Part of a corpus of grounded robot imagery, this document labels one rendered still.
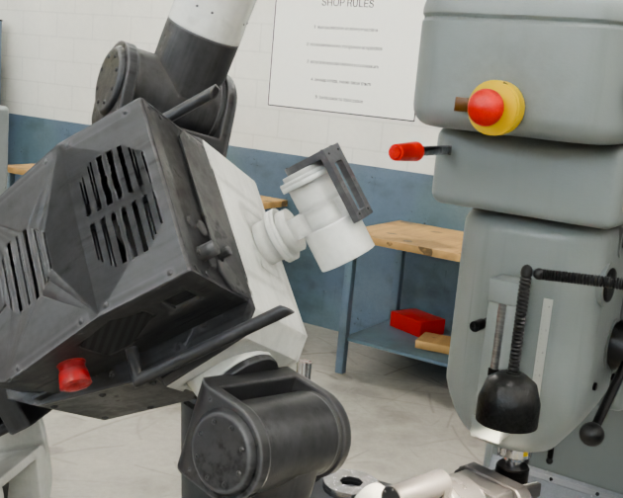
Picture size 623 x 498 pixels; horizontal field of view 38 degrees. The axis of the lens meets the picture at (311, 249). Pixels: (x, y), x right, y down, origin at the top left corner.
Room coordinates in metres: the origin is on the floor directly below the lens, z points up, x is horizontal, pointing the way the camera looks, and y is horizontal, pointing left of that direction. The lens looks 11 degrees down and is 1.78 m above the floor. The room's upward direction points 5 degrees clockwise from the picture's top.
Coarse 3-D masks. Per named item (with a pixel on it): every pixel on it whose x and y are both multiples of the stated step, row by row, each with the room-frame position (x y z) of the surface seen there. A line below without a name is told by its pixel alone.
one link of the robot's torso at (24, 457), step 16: (32, 432) 1.10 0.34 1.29; (0, 448) 1.11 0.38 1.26; (16, 448) 1.10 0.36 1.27; (32, 448) 1.09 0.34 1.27; (0, 464) 1.05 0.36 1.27; (16, 464) 1.03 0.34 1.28; (32, 464) 1.07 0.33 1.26; (48, 464) 1.10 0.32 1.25; (0, 480) 0.99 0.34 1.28; (16, 480) 1.08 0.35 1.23; (32, 480) 1.07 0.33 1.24; (48, 480) 1.09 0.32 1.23; (0, 496) 0.98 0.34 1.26; (16, 496) 1.08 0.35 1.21; (32, 496) 1.07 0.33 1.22; (48, 496) 1.09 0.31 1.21
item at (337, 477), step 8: (336, 472) 1.36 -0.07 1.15; (344, 472) 1.37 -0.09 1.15; (352, 472) 1.37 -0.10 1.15; (360, 472) 1.37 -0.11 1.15; (320, 480) 1.36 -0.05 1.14; (328, 480) 1.33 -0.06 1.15; (336, 480) 1.33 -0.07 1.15; (344, 480) 1.35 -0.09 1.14; (352, 480) 1.35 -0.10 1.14; (360, 480) 1.35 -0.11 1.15; (368, 480) 1.34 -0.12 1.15; (376, 480) 1.35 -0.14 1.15; (312, 488) 1.33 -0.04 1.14; (320, 488) 1.33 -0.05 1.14; (328, 488) 1.31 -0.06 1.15; (336, 488) 1.31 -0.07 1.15; (344, 488) 1.31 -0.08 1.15; (352, 488) 1.31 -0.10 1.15; (360, 488) 1.31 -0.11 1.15; (312, 496) 1.30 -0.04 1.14; (320, 496) 1.30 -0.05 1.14; (328, 496) 1.30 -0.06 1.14; (336, 496) 1.30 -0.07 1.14; (344, 496) 1.29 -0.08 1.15; (352, 496) 1.29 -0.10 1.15
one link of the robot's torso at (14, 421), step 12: (0, 396) 0.97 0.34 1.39; (0, 408) 0.97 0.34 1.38; (12, 408) 0.96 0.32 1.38; (24, 408) 0.97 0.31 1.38; (36, 408) 0.99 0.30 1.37; (48, 408) 1.01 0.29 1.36; (12, 420) 0.96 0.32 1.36; (24, 420) 0.96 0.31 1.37; (36, 420) 0.98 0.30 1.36; (0, 432) 1.00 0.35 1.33; (12, 432) 0.96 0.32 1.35
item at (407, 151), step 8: (400, 144) 1.03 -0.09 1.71; (408, 144) 1.04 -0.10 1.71; (416, 144) 1.06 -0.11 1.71; (392, 152) 1.03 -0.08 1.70; (400, 152) 1.03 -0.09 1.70; (408, 152) 1.03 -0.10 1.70; (416, 152) 1.05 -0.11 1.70; (424, 152) 1.08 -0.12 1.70; (432, 152) 1.10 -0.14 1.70; (440, 152) 1.12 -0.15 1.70; (448, 152) 1.14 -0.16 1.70; (400, 160) 1.03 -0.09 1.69; (408, 160) 1.05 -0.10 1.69; (416, 160) 1.06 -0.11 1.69
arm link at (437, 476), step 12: (408, 480) 1.04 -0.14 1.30; (420, 480) 1.04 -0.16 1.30; (432, 480) 1.05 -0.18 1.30; (444, 480) 1.06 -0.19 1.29; (360, 492) 1.07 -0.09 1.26; (372, 492) 1.06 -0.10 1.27; (384, 492) 1.02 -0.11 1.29; (396, 492) 1.01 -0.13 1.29; (408, 492) 1.02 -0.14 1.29; (420, 492) 1.03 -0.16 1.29; (432, 492) 1.04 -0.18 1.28; (444, 492) 1.06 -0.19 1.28; (456, 492) 1.08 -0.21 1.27
